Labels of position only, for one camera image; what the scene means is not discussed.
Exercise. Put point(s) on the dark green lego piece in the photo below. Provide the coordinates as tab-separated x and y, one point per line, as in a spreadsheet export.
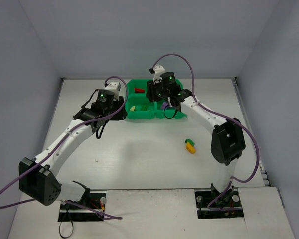
189	141

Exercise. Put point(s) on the purple flower lego brick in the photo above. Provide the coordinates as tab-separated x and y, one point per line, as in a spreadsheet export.
165	105

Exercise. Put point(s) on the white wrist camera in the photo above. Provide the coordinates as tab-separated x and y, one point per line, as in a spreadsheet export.
115	88
157	70

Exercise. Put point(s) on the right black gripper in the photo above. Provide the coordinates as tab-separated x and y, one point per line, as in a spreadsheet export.
151	90

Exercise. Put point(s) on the green lego plate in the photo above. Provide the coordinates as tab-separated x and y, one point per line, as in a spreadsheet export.
144	108

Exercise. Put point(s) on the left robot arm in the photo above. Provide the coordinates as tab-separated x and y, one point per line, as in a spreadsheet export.
41	182

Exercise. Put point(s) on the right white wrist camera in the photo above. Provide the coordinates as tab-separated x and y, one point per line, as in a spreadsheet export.
157	70

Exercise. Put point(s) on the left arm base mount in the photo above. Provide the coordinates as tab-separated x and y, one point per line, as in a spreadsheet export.
93	199

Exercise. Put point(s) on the green four-compartment bin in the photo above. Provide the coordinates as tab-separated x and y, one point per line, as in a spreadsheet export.
138	106

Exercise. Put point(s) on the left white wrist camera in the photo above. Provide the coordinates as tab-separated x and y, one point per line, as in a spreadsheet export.
115	88

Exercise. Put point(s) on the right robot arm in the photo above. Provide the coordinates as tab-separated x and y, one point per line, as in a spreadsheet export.
227	140

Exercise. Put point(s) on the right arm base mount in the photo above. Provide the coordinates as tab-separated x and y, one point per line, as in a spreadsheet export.
226	207

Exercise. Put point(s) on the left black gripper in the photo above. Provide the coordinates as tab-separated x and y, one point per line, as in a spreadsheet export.
118	109

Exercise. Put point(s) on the yellow curved lego brick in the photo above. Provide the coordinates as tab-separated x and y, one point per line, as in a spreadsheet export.
191	149

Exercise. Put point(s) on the red arch lego brick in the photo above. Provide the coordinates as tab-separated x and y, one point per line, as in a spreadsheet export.
139	91

